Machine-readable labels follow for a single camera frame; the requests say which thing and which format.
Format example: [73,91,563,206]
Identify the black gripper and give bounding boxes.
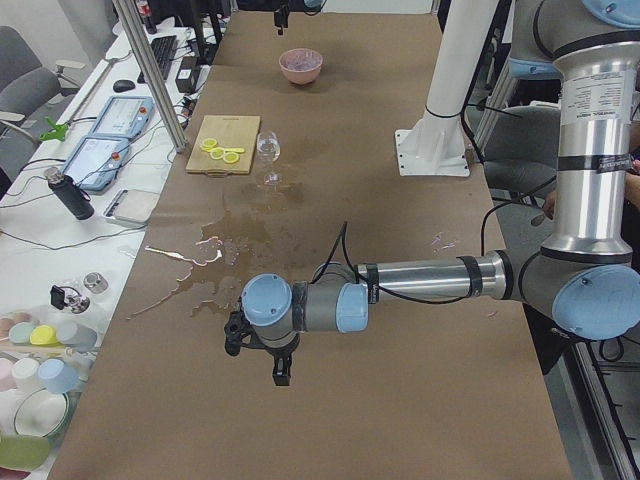
[273,0,325,35]
[249,333,299,386]

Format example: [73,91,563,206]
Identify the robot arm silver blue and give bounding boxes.
[224,1,639,386]

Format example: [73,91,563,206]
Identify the pile of clear ice cubes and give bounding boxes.
[280,48,323,72]

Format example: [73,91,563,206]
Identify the clear wine glass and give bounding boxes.
[256,131,281,187]

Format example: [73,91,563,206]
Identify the pink bowl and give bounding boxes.
[278,52,323,85]

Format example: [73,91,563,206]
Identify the black power adapter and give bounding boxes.
[175,56,201,94]

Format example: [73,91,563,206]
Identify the black keyboard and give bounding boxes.
[150,35,178,81]

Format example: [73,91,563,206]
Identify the wooden cutting board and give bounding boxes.
[185,115,261,176]

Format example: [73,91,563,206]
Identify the lemon slice one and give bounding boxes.
[199,138,218,152]

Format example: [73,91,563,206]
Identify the lemon slice two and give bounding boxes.
[209,147,226,160]

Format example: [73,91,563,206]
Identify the lemon slice three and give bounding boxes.
[222,152,240,164]

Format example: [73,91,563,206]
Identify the black computer mouse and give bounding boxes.
[112,79,136,93]

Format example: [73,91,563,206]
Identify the teach pendant far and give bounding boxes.
[90,95,155,140]

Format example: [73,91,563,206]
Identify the teach pendant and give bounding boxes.
[90,95,155,140]
[62,136,130,193]

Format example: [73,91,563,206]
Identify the grey cup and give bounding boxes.
[56,321,98,352]

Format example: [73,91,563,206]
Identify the steel round weight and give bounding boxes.
[83,272,109,297]

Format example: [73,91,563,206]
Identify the blue cup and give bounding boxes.
[37,358,79,394]

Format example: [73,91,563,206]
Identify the black clip device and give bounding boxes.
[50,285,66,310]

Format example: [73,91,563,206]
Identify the teach pendant near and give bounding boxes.
[62,136,130,193]

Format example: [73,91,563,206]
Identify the yellow cup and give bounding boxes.
[29,324,61,347]

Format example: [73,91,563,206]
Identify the white plate green rim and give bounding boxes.
[13,389,71,438]

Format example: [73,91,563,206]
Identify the green clamp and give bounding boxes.
[39,116,70,142]

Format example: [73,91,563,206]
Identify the white cup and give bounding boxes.
[11,358,42,393]

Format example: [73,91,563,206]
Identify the green bowl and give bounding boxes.
[1,435,51,472]

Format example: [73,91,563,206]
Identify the mint green cup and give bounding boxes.
[9,322,36,346]

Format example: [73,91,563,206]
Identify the grey office chair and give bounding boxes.
[1,26,84,172]

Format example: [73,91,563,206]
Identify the black thermos bottle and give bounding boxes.
[44,167,94,220]

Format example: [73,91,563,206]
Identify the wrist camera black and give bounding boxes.
[224,310,253,357]

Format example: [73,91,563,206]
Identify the aluminium frame post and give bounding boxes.
[112,0,187,153]

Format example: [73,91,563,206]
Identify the white pedestal column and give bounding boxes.
[395,0,511,177]

